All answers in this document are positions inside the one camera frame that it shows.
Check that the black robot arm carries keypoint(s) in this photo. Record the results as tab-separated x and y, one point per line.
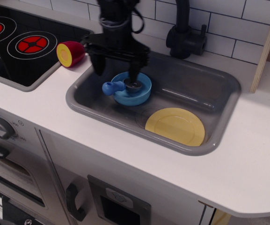
118	12

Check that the grey dispenser panel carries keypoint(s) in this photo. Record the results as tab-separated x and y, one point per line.
118	207

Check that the wooden side post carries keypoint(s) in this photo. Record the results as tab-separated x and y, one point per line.
269	44

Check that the blue plastic bowl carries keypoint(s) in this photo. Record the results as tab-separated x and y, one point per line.
133	99

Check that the black toy stovetop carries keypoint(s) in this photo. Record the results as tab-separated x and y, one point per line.
28	47

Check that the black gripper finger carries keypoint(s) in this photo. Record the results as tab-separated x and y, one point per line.
134	70
98	62

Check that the dark grey toy faucet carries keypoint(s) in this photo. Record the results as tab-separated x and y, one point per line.
181	40

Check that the toy oven door window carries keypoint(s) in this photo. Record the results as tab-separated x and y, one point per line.
16	181

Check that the grey oven knob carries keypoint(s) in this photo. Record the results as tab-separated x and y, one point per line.
6	130

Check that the red yellow toy fruit half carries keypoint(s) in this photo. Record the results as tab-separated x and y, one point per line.
70	53

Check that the blue handled grey spoon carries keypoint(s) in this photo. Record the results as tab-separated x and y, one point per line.
109	88

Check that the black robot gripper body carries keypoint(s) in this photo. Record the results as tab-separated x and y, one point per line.
116	42

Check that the yellow plastic plate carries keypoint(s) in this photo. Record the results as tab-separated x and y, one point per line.
178	125

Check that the dark grey cabinet handle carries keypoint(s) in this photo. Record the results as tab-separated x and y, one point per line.
77	213

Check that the grey toy sink basin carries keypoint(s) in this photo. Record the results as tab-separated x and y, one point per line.
208	93

